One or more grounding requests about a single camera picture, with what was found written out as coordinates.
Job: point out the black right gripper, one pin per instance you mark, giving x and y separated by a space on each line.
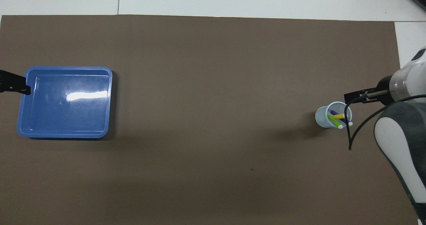
384 90

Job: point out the yellow pen with white cap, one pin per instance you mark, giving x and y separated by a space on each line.
339 116

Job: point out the purple pen with white cap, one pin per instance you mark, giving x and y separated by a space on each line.
336 112

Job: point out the green pen with white cap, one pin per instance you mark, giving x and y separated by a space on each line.
333 121

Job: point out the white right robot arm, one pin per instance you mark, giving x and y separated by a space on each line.
409 85

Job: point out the translucent plastic cup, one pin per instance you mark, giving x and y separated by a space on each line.
321 118

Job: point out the blue plastic tray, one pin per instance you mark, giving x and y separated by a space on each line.
66 118

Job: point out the brown table mat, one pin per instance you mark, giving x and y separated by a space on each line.
213 68

